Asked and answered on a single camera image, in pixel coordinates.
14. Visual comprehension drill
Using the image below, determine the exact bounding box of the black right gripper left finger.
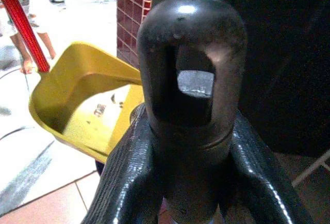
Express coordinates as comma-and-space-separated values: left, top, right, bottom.
81, 102, 162, 224

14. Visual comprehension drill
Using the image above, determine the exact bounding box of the black broom handle end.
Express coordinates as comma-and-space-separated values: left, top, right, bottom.
136, 0, 248, 224

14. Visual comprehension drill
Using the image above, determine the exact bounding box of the red tiled pillar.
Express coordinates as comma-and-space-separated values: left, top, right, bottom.
116, 0, 155, 70

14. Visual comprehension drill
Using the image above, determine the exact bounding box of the yellow dustpan with red handle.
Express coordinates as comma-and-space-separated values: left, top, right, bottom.
0, 0, 145, 164

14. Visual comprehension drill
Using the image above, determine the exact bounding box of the child in white clothes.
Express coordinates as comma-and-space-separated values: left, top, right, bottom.
0, 0, 57, 75

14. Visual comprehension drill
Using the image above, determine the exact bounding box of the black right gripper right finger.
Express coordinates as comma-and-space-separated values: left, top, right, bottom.
219, 109, 315, 224

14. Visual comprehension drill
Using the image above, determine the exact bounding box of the white metal bar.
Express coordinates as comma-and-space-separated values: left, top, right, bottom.
291, 148, 330, 188

